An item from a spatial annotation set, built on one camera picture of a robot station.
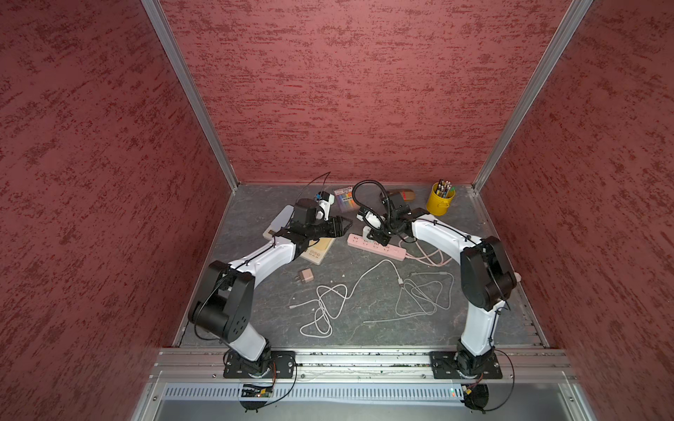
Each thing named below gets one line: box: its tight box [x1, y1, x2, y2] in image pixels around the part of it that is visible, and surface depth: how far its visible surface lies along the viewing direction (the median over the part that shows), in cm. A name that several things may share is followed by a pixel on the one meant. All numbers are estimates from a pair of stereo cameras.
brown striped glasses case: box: [392, 188, 416, 203], surface depth 116 cm
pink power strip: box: [347, 233, 408, 262], surface depth 99 cm
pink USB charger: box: [300, 267, 315, 284], surface depth 92 cm
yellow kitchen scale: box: [300, 237, 336, 266], surface depth 97 cm
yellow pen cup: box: [426, 181, 456, 217], surface depth 106 cm
